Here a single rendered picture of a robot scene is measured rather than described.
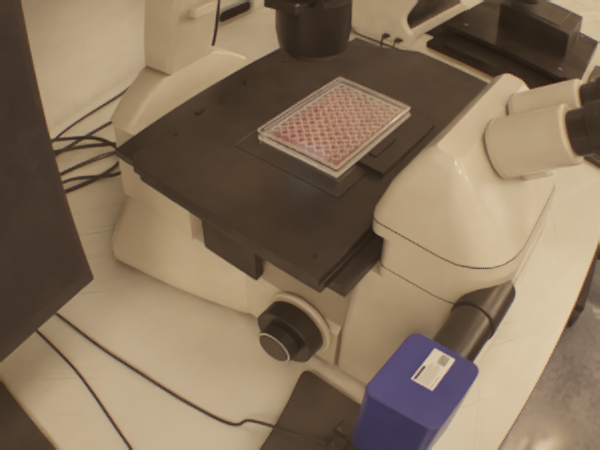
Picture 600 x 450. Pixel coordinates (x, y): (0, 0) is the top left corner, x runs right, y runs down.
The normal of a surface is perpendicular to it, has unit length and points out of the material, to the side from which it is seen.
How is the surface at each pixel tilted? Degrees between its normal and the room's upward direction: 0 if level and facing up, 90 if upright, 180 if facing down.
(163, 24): 90
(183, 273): 81
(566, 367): 0
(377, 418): 90
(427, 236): 86
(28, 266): 86
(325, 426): 5
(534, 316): 0
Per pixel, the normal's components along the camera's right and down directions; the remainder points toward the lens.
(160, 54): -0.62, 0.55
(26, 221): 0.79, 0.40
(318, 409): 0.09, -0.68
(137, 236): -0.44, -0.04
